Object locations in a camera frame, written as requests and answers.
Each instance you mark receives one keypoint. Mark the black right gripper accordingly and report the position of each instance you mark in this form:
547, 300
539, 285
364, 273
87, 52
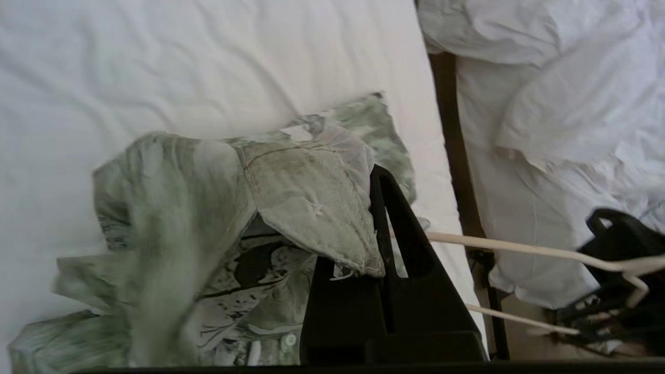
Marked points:
644, 239

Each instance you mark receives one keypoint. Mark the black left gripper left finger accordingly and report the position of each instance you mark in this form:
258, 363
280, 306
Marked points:
337, 317

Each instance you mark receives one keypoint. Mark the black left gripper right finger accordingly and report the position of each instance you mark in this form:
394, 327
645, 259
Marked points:
441, 311

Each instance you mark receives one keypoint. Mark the green floral button shirt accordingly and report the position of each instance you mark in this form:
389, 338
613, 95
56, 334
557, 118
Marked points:
182, 208

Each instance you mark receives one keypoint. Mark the white crumpled duvet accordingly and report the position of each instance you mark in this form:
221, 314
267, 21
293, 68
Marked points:
571, 78

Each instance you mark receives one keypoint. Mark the bed with white sheet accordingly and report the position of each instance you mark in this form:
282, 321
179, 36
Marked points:
156, 67

